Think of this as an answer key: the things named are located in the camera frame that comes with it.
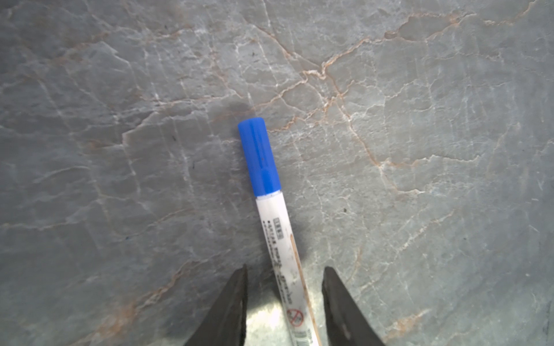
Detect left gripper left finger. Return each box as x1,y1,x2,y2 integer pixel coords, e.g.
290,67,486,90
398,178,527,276
185,265,248,346

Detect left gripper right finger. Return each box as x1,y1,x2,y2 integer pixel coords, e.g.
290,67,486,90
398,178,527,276
322,267,385,346

